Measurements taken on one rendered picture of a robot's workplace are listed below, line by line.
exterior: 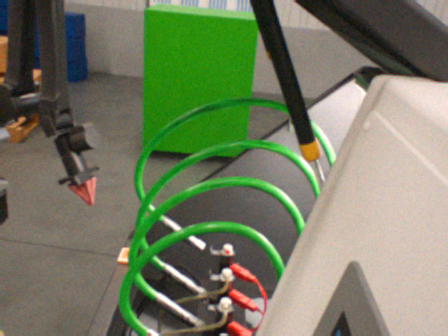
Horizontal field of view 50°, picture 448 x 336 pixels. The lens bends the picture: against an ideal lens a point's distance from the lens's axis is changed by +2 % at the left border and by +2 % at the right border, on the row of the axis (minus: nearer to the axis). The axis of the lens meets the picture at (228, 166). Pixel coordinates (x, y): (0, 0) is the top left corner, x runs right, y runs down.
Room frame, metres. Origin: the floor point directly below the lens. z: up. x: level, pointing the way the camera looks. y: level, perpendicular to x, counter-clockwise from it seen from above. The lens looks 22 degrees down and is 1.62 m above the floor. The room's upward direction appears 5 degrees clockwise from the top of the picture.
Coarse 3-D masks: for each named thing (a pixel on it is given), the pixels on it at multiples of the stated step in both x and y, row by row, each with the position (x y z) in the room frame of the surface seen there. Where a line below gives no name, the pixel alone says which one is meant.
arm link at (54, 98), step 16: (48, 0) 1.19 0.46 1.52; (64, 0) 1.23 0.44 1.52; (48, 16) 1.19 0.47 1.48; (64, 16) 1.23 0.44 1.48; (48, 32) 1.20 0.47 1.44; (64, 32) 1.22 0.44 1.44; (48, 48) 1.20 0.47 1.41; (64, 48) 1.22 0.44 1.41; (48, 64) 1.20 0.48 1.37; (64, 64) 1.22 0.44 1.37; (48, 80) 1.20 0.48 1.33; (64, 80) 1.22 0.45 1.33; (48, 96) 1.19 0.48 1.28; (64, 96) 1.21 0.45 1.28; (48, 112) 1.19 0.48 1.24; (64, 112) 1.22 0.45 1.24
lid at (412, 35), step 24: (312, 0) 0.92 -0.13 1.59; (336, 0) 0.41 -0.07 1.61; (360, 0) 0.41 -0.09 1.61; (384, 0) 0.41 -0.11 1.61; (408, 0) 0.41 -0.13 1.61; (336, 24) 0.81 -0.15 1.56; (360, 24) 0.47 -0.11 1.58; (384, 24) 0.41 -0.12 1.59; (408, 24) 0.41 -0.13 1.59; (432, 24) 0.41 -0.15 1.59; (360, 48) 0.85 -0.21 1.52; (384, 48) 0.48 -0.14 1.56; (408, 48) 0.41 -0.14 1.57; (432, 48) 0.41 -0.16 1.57; (384, 72) 1.02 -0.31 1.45; (408, 72) 0.54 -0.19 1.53; (432, 72) 0.41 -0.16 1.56
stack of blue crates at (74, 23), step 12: (0, 0) 6.73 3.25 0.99; (0, 12) 6.69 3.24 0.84; (36, 12) 6.68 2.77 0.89; (0, 24) 6.69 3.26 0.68; (36, 24) 6.69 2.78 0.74; (72, 24) 6.65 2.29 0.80; (84, 24) 7.00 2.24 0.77; (0, 36) 6.74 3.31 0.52; (36, 36) 6.66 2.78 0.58; (72, 36) 6.65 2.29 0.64; (36, 48) 6.66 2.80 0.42; (72, 48) 6.60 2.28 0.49; (84, 48) 6.95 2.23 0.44; (36, 60) 6.71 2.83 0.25; (72, 60) 6.60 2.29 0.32; (84, 60) 6.93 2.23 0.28; (72, 72) 6.63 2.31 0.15; (84, 72) 6.91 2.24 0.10
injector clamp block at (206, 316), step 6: (198, 300) 0.81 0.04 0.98; (198, 306) 0.80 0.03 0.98; (204, 306) 0.80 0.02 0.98; (234, 306) 0.81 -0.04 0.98; (198, 312) 0.78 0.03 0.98; (204, 312) 0.78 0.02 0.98; (210, 312) 0.78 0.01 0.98; (234, 312) 0.79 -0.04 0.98; (240, 312) 0.79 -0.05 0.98; (204, 318) 0.76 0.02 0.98; (210, 318) 0.76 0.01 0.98; (234, 318) 0.77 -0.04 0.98; (240, 318) 0.77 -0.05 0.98; (210, 324) 0.75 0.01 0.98; (240, 324) 0.75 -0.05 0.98
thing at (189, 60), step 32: (160, 32) 4.04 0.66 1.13; (192, 32) 4.04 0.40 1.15; (224, 32) 4.05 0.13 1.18; (256, 32) 4.06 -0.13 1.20; (160, 64) 4.04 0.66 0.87; (192, 64) 4.04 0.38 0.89; (224, 64) 4.05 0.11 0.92; (160, 96) 4.04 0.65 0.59; (192, 96) 4.04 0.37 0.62; (224, 96) 4.05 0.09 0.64; (160, 128) 4.04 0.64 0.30; (192, 128) 4.04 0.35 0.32; (224, 128) 4.05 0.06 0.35; (224, 160) 4.09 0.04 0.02
